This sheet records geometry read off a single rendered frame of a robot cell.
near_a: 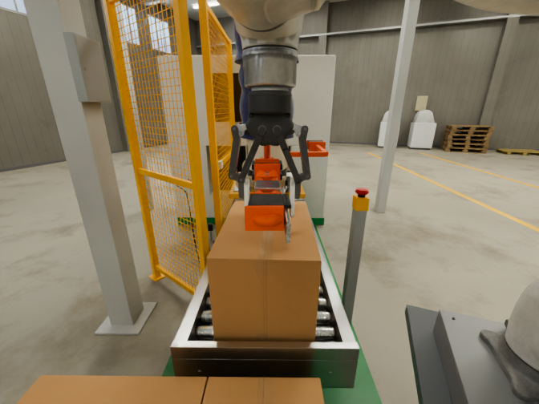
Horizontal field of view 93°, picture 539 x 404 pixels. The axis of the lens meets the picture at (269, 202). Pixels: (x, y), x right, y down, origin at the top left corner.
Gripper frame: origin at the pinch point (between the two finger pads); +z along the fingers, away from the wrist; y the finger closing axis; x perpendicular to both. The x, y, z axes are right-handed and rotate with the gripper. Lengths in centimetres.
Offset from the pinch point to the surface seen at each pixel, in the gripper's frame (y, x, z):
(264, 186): 1.4, -12.0, 0.3
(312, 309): -16, -28, 53
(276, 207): -1.3, 3.5, -0.2
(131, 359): 85, -66, 127
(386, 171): -160, -305, 65
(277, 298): -3, -28, 48
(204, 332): 28, -36, 72
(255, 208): 2.6, 3.6, 0.1
